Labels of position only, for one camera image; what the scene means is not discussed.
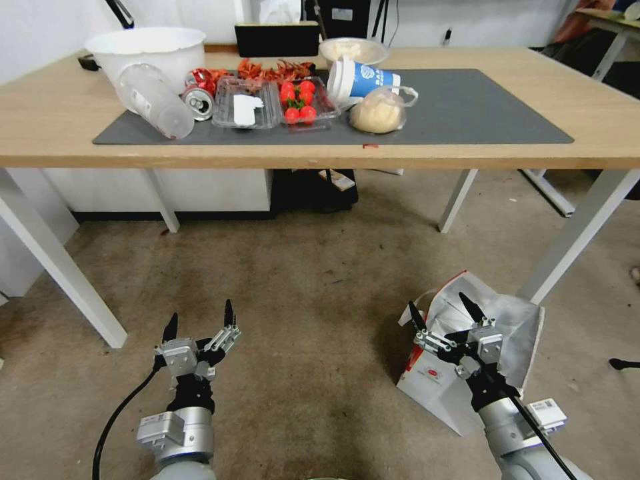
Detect clear plastic tray white label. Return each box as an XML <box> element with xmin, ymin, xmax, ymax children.
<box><xmin>211</xmin><ymin>76</ymin><xmax>281</xmax><ymax>131</ymax></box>

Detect white red food delivery bag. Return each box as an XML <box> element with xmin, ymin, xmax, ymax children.
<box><xmin>395</xmin><ymin>269</ymin><xmax>546</xmax><ymax>437</ymax></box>

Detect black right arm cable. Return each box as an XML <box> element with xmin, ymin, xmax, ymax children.
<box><xmin>465</xmin><ymin>349</ymin><xmax>581</xmax><ymax>480</ymax></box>

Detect clear plastic cup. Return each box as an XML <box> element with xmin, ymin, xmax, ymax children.
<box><xmin>115</xmin><ymin>63</ymin><xmax>196</xmax><ymax>141</ymax></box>

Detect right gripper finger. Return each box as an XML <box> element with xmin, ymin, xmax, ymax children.
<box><xmin>408</xmin><ymin>301</ymin><xmax>459</xmax><ymax>354</ymax></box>
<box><xmin>459</xmin><ymin>293</ymin><xmax>497</xmax><ymax>331</ymax></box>

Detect clear plastic tomato tray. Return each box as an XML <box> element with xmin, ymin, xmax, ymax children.
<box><xmin>277</xmin><ymin>75</ymin><xmax>343</xmax><ymax>127</ymax></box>

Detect red crayfish shell pile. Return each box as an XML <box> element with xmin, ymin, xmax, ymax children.
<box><xmin>235</xmin><ymin>57</ymin><xmax>317</xmax><ymax>84</ymax></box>

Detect pale side table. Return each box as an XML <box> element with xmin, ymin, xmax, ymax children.
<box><xmin>573</xmin><ymin>7</ymin><xmax>640</xmax><ymax>82</ymax></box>

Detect black tripod legs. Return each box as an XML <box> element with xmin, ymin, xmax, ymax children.
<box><xmin>369</xmin><ymin>0</ymin><xmax>402</xmax><ymax>49</ymax></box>

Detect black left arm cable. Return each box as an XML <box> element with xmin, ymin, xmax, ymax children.
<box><xmin>92</xmin><ymin>359</ymin><xmax>167</xmax><ymax>480</ymax></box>

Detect dark grey table mat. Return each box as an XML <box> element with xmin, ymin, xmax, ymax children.
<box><xmin>92</xmin><ymin>68</ymin><xmax>575</xmax><ymax>147</ymax></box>

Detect crumpled red foil can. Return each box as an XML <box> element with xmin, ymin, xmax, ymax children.
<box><xmin>185</xmin><ymin>67</ymin><xmax>223</xmax><ymax>93</ymax></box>

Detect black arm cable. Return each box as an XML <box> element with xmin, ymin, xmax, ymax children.
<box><xmin>465</xmin><ymin>349</ymin><xmax>581</xmax><ymax>480</ymax></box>
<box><xmin>92</xmin><ymin>359</ymin><xmax>167</xmax><ymax>480</ymax></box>

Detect large white plastic bucket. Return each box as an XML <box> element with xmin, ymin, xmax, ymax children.
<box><xmin>83</xmin><ymin>27</ymin><xmax>207</xmax><ymax>96</ymax></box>

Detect wooden table with white legs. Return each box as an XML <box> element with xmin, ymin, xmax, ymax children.
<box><xmin>0</xmin><ymin>45</ymin><xmax>640</xmax><ymax>349</ymax></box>

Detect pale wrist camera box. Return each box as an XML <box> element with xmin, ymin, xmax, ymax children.
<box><xmin>469</xmin><ymin>327</ymin><xmax>504</xmax><ymax>371</ymax></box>
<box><xmin>159</xmin><ymin>339</ymin><xmax>201</xmax><ymax>377</ymax></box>

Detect crushed red drink can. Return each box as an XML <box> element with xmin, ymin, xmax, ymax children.
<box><xmin>181</xmin><ymin>85</ymin><xmax>217</xmax><ymax>123</ymax></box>

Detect black rectangular box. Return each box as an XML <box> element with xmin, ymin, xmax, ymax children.
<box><xmin>234</xmin><ymin>21</ymin><xmax>321</xmax><ymax>59</ymax></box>

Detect black bag under table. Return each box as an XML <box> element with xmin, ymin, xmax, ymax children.
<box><xmin>272</xmin><ymin>169</ymin><xmax>361</xmax><ymax>215</ymax></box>

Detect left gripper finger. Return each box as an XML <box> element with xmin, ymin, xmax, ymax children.
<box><xmin>206</xmin><ymin>299</ymin><xmax>243</xmax><ymax>354</ymax></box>
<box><xmin>153</xmin><ymin>313</ymin><xmax>180</xmax><ymax>353</ymax></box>

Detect clear bag with dough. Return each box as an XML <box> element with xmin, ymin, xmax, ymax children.
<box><xmin>349</xmin><ymin>85</ymin><xmax>420</xmax><ymax>135</ymax></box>

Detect blue white paper cup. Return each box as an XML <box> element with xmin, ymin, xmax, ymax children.
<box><xmin>327</xmin><ymin>55</ymin><xmax>403</xmax><ymax>107</ymax></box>

